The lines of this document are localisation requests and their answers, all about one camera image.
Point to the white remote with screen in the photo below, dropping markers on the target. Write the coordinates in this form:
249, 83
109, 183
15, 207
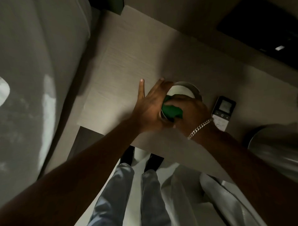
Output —
223, 116

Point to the person's black right shoe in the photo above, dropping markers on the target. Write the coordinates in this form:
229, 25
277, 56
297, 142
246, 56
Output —
153, 162

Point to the person's right fingers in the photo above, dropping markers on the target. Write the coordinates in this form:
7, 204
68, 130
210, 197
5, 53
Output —
175, 101

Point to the person's right forearm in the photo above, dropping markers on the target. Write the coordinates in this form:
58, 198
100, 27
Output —
244, 174

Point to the person's black shoe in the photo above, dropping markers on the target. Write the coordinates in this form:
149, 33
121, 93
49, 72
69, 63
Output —
127, 155
153, 162

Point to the person's black left shoe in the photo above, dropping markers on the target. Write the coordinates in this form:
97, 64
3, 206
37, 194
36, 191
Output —
127, 155

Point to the person's left forearm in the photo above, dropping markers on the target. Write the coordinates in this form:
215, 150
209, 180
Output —
69, 177

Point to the large steel pot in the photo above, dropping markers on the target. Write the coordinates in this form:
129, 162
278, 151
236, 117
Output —
277, 149

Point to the black flat screen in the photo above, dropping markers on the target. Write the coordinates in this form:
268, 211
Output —
256, 23

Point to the white bedding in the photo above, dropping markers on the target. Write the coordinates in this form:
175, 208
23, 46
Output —
35, 69

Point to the green cleaning cloth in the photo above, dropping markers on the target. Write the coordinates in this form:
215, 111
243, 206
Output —
173, 113

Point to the blue jeans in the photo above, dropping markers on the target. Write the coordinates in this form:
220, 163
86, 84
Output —
116, 198

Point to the round steel bowl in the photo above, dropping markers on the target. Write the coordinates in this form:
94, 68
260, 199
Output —
186, 89

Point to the person's left little finger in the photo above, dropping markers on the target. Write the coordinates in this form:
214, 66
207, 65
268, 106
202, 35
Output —
141, 89

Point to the person's right hand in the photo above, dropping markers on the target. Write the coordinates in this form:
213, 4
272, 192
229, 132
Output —
195, 114

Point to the person's left hand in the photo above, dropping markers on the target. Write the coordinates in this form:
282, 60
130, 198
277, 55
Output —
146, 111

